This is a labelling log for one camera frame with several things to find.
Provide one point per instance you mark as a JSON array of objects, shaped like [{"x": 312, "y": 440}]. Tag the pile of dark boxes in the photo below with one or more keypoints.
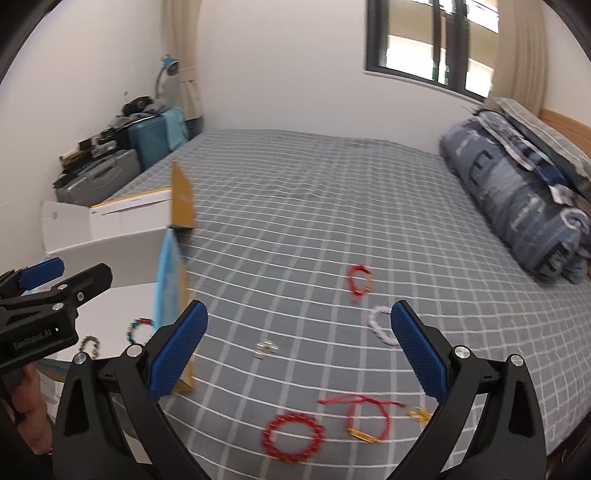
[{"x": 92, "y": 147}]

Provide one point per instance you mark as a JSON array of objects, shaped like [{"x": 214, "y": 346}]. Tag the blue suitcase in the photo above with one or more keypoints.
[{"x": 152, "y": 138}]

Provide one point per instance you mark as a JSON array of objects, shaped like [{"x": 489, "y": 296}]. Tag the wooden headboard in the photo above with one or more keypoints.
[{"x": 565, "y": 122}]

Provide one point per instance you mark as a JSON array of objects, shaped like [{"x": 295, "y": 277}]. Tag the black bag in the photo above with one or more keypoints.
[{"x": 138, "y": 106}]

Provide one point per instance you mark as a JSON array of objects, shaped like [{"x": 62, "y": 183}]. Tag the white cardboard box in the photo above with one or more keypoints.
[{"x": 115, "y": 240}]

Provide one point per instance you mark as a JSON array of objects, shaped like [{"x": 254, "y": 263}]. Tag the grey striped pillow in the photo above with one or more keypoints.
[{"x": 545, "y": 127}]

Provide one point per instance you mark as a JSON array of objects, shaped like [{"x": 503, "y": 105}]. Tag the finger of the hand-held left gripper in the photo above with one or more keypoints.
[
  {"x": 41, "y": 272},
  {"x": 90, "y": 279}
]

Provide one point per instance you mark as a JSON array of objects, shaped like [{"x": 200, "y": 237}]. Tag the blue desk lamp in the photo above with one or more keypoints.
[{"x": 171, "y": 64}]

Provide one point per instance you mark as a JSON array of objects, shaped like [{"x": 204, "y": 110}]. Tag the person's left hand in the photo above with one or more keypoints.
[{"x": 30, "y": 397}]

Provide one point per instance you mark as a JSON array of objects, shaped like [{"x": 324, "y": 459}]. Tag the grey suitcase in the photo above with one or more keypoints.
[{"x": 101, "y": 177}]

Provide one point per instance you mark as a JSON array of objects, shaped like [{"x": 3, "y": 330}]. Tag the dark framed window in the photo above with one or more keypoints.
[{"x": 443, "y": 41}]

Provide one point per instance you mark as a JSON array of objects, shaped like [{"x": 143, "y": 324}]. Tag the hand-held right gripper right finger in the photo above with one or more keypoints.
[{"x": 418, "y": 355}]

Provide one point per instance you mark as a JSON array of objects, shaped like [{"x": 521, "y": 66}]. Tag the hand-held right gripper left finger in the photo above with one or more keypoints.
[{"x": 178, "y": 355}]

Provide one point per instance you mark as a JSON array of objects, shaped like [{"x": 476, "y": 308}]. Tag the small gold pendant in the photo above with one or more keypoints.
[{"x": 418, "y": 414}]

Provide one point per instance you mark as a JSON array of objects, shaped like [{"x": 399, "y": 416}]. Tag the grey checked bed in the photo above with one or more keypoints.
[{"x": 314, "y": 221}]

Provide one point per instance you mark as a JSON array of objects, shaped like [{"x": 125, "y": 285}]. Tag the small silver jewelry piece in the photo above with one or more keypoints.
[{"x": 265, "y": 349}]

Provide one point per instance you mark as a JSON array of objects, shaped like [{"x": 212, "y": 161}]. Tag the blue patterned folded quilt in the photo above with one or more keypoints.
[{"x": 503, "y": 194}]

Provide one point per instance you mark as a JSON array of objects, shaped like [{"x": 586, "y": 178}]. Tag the beige curtain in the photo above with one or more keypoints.
[
  {"x": 187, "y": 55},
  {"x": 521, "y": 50}
]

